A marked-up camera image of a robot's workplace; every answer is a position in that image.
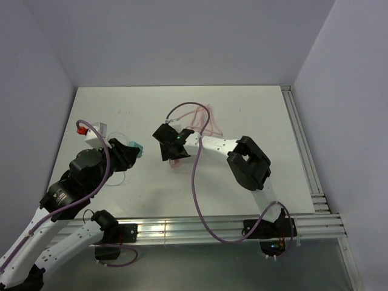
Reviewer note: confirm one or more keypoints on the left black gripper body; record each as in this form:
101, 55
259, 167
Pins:
110, 156

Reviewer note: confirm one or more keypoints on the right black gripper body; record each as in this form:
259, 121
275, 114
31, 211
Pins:
167, 154

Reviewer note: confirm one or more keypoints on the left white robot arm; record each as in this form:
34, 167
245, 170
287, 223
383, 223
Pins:
30, 259

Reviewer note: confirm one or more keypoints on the pink power strip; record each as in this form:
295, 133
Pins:
174, 163

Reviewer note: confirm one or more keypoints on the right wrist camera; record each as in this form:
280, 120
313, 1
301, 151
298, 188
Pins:
174, 123

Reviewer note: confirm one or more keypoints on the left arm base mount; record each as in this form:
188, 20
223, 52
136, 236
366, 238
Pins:
121, 233

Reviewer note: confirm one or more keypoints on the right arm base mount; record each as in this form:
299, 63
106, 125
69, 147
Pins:
276, 232

